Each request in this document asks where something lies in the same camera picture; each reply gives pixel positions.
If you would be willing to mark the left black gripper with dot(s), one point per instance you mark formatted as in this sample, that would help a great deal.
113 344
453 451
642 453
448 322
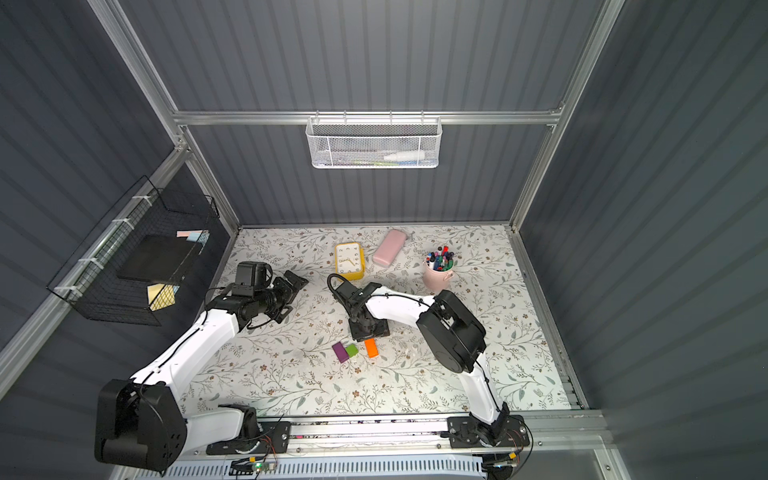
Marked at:
283 291

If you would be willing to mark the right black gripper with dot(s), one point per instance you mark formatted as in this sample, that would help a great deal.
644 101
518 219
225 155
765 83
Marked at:
365 322

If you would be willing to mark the orange building block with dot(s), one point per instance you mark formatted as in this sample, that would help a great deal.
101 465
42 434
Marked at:
371 348

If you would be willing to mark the purple building block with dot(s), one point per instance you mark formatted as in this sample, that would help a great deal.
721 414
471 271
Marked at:
340 352

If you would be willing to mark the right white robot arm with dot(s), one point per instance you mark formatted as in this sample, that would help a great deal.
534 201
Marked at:
454 335

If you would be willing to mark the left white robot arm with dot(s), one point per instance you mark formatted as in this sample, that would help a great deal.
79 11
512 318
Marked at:
139 421

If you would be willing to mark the floral table mat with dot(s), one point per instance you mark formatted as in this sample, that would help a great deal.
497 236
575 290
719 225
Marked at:
291 368

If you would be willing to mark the pink pencil case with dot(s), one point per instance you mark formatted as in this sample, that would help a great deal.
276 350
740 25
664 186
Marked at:
389 248

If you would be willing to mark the pink pen cup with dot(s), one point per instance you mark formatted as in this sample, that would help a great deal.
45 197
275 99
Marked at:
438 272

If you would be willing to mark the pastel sticky notes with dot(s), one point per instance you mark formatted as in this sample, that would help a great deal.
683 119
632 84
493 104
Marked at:
199 236

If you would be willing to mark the yellow sticky notes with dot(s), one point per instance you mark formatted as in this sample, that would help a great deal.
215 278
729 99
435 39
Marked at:
161 296

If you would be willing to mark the black notebook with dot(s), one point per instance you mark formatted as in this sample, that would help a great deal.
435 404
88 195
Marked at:
160 259

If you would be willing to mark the small green circuit board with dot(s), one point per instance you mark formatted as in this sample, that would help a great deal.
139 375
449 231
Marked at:
251 467

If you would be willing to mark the white marker in basket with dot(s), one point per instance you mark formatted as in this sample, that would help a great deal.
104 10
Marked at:
406 157

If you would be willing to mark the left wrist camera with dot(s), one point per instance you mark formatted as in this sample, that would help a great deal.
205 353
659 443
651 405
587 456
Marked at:
252 277

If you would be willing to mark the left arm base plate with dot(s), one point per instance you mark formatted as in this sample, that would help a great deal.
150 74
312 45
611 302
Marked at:
272 438

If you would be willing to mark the black wire wall basket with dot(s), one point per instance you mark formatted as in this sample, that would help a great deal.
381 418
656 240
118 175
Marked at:
92 287

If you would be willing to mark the white wire mesh basket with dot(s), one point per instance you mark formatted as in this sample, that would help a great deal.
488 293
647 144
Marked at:
344 144

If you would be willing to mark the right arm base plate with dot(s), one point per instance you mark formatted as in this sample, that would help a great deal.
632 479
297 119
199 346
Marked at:
465 432

